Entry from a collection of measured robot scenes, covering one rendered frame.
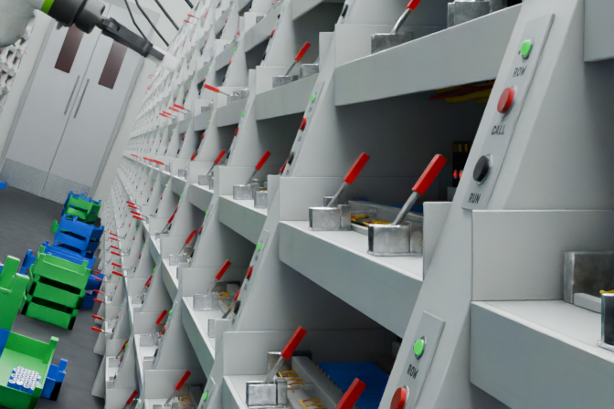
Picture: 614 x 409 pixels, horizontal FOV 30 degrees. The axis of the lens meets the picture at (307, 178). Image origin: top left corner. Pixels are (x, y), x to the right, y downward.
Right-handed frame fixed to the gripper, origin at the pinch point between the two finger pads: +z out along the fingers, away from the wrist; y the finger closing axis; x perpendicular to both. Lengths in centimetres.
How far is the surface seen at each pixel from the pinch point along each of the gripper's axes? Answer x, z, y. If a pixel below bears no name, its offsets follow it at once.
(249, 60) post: 11.7, 17.7, -15.7
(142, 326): -55, 27, -16
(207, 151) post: -11.9, 19.8, -15.8
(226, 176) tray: -17, 19, 55
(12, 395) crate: -88, 10, -38
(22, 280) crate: -46, -2, 85
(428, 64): -4, 17, 163
